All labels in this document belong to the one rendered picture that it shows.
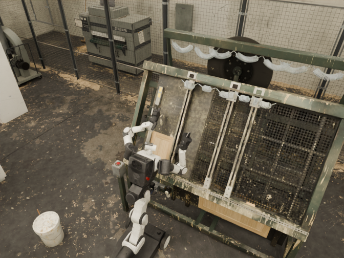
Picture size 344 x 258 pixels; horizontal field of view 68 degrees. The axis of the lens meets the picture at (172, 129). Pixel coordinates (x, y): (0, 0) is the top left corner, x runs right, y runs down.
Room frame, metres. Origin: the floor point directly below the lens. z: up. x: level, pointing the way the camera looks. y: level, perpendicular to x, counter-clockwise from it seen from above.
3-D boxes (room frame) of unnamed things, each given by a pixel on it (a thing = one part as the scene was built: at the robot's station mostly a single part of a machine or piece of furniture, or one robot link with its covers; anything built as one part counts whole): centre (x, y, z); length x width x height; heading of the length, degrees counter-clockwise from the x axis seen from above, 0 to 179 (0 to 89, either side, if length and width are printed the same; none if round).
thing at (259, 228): (1.87, -0.75, 0.52); 0.90 x 0.02 x 0.55; 61
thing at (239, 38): (2.86, -0.78, 1.85); 0.80 x 0.06 x 0.80; 61
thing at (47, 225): (1.78, 1.53, 0.24); 0.32 x 0.30 x 0.47; 60
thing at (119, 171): (2.20, 0.65, 0.84); 0.12 x 0.12 x 0.18; 61
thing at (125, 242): (1.57, 0.44, 0.28); 0.21 x 0.20 x 0.13; 151
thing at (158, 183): (2.05, 0.23, 0.69); 0.50 x 0.14 x 0.24; 61
